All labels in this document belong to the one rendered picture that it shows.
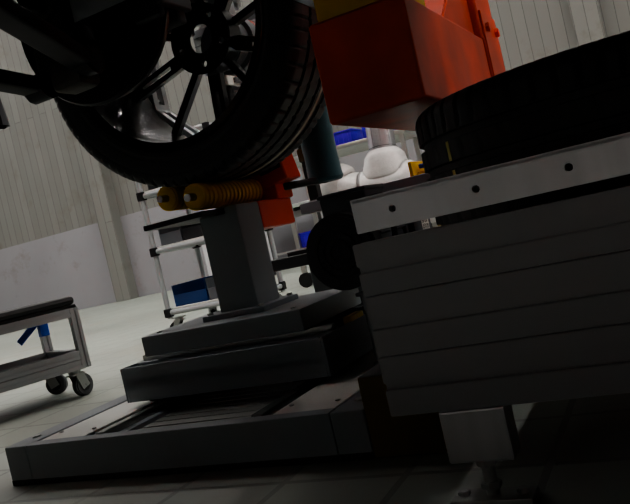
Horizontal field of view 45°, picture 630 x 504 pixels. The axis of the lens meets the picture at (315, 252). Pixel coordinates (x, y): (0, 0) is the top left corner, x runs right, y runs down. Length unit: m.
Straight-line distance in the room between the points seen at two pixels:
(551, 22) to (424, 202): 8.89
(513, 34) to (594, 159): 8.96
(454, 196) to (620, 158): 0.18
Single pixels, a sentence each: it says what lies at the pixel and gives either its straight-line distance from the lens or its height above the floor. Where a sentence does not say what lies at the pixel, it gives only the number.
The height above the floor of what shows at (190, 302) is 0.16.
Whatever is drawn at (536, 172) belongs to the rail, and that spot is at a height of 0.37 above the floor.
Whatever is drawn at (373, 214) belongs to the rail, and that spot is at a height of 0.37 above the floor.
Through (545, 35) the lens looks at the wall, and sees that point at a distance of 9.73.
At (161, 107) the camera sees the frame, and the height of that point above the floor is 0.76.
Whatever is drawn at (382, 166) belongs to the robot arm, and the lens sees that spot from 2.69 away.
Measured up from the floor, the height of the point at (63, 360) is 0.14.
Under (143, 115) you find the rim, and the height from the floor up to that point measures 0.73.
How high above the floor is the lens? 0.36
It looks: 1 degrees down
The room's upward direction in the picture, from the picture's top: 13 degrees counter-clockwise
